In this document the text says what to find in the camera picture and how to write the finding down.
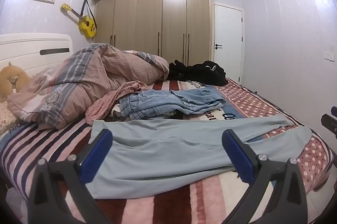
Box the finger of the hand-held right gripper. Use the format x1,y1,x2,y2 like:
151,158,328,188
321,106,337,140

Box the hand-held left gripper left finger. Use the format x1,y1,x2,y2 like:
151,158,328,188
28,129,114,224

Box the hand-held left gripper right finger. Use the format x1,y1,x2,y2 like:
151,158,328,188
222,129,307,224

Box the light blue pants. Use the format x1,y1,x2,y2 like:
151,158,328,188
89,114,312,199

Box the pink plaid cloth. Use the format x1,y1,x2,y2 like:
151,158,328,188
86,81,149,126

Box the printed striped dotted blanket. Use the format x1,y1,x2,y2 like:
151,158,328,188
0,77,335,224

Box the pink striped quilt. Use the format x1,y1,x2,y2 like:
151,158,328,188
7,42,170,131

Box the blue denim jeans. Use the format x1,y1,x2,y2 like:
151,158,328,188
118,89,227,121

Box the black clothes pile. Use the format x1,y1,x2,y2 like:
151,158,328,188
168,60,227,86

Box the floral pillow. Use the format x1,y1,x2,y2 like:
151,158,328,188
0,102,20,135

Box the yellow plush toy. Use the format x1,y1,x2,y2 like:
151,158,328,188
0,62,32,103

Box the white door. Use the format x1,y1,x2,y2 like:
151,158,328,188
213,3,244,82

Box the yellow guitar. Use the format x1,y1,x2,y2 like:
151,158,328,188
62,0,97,38

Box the white bed headboard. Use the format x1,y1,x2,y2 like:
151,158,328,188
0,33,73,77

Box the beige wooden wardrobe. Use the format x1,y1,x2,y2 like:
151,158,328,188
94,0,212,67

